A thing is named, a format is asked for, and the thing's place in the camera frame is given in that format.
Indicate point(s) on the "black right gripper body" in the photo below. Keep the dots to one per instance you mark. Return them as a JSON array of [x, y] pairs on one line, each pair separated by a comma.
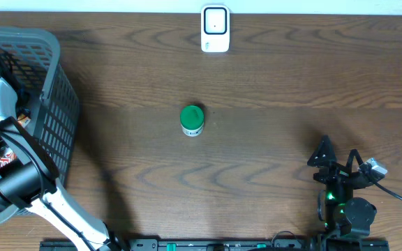
[[334, 178]]

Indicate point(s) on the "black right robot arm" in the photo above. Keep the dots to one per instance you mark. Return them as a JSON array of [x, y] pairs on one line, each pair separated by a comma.
[[344, 215]]

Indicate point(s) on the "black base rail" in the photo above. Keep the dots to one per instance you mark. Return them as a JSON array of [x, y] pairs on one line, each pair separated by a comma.
[[278, 244]]

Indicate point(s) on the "grey plastic basket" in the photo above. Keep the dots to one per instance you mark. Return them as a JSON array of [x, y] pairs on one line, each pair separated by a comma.
[[35, 55]]

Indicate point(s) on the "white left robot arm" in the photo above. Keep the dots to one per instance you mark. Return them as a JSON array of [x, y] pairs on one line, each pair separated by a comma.
[[29, 179]]

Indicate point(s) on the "green lid jar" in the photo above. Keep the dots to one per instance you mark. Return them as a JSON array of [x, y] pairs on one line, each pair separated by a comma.
[[192, 120]]

